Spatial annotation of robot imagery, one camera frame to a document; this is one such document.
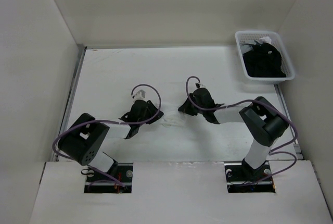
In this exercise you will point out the small white cloth in basket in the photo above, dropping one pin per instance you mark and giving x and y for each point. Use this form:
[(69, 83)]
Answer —
[(265, 39)]

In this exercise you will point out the black tank top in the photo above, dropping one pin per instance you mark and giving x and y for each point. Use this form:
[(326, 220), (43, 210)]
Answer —
[(263, 60)]

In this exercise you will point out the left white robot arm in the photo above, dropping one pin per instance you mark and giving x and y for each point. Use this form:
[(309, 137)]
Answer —
[(83, 141)]

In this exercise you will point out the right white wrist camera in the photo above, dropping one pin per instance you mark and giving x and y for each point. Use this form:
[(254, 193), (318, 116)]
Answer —
[(200, 86)]

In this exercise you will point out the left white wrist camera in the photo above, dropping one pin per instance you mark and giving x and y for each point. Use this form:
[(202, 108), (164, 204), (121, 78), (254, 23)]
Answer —
[(139, 95)]

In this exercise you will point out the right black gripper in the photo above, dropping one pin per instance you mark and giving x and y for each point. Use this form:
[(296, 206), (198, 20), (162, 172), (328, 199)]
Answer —
[(186, 107)]

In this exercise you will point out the white plastic basket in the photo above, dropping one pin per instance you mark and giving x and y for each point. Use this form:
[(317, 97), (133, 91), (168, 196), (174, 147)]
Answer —
[(249, 36)]

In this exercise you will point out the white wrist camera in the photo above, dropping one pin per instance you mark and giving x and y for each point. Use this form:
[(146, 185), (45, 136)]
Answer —
[(200, 86), (139, 95)]

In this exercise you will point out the white tank top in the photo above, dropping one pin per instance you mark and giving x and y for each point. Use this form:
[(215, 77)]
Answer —
[(171, 116)]

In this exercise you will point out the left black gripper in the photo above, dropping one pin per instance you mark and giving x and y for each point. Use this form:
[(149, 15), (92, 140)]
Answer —
[(151, 108)]

